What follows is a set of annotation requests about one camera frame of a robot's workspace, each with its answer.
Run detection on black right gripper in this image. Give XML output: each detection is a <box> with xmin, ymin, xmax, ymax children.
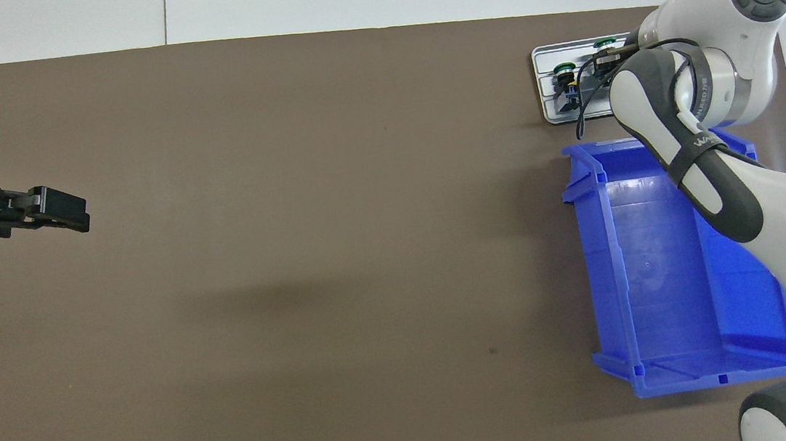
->
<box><xmin>593</xmin><ymin>47</ymin><xmax>641</xmax><ymax>74</ymax></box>

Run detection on grey metal tray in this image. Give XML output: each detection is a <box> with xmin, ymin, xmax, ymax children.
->
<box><xmin>530</xmin><ymin>31</ymin><xmax>646</xmax><ymax>129</ymax></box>

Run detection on blue plastic storage bin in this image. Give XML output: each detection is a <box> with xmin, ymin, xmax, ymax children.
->
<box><xmin>557</xmin><ymin>121</ymin><xmax>786</xmax><ymax>405</ymax></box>

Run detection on brown table mat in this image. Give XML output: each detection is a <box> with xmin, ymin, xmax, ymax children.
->
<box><xmin>0</xmin><ymin>0</ymin><xmax>786</xmax><ymax>441</ymax></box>

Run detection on green push button switch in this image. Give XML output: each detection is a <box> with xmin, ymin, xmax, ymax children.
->
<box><xmin>551</xmin><ymin>62</ymin><xmax>585</xmax><ymax>115</ymax></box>

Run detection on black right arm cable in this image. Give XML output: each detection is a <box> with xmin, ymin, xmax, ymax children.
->
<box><xmin>567</xmin><ymin>34</ymin><xmax>717</xmax><ymax>150</ymax></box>

